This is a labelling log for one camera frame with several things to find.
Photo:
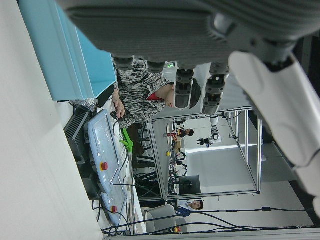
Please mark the grey aluminium beam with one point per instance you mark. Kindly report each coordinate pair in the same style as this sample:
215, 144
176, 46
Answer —
225, 235

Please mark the green exit sign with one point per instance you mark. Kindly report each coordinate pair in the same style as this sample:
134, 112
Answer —
170, 65

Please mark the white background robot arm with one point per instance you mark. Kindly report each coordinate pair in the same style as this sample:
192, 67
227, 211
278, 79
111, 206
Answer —
214, 132

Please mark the person in patterned shirt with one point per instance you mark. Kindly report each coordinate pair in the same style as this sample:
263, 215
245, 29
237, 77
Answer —
137, 95

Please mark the green plastic clamp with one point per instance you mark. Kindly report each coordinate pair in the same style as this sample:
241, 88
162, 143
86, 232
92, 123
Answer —
127, 140

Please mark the person in black shirt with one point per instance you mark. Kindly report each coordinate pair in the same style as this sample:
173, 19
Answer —
186, 133

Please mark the yellow emergency stop button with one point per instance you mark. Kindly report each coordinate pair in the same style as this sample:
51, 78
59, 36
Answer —
168, 153

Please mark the black finned metal box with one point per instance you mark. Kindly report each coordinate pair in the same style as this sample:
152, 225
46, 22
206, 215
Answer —
75, 132

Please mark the person in white shirt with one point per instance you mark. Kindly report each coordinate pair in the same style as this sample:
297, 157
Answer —
193, 205

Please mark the red yellow emergency stop box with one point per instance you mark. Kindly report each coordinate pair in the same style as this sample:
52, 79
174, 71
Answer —
177, 229

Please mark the black monitor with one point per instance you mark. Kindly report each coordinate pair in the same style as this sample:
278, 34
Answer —
190, 185

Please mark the grey chair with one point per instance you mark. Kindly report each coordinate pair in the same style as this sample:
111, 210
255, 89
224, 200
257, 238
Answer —
160, 217

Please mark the aluminium cage frame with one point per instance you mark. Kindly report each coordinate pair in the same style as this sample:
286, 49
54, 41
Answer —
160, 150

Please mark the teal storage bin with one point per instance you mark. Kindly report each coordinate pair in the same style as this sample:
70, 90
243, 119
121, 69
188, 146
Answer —
62, 50

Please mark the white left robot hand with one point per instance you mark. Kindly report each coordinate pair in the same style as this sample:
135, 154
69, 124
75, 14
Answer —
155, 30

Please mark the light blue teach pendant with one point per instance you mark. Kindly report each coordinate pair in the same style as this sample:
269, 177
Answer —
102, 140
115, 215

